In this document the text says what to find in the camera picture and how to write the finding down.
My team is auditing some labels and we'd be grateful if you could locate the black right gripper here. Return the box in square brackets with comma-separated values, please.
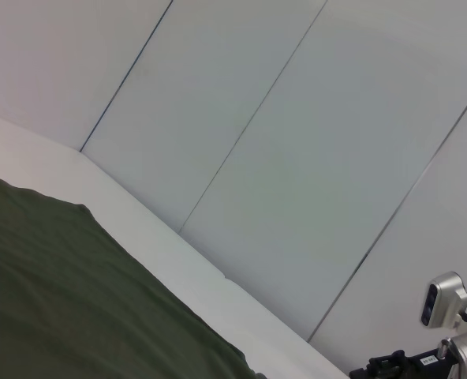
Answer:
[349, 348, 461, 379]

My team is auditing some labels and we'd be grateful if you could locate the dark green printed t-shirt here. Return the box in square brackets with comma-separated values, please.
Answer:
[0, 174, 268, 379]

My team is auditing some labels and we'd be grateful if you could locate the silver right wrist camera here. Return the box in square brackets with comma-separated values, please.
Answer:
[420, 271, 467, 329]

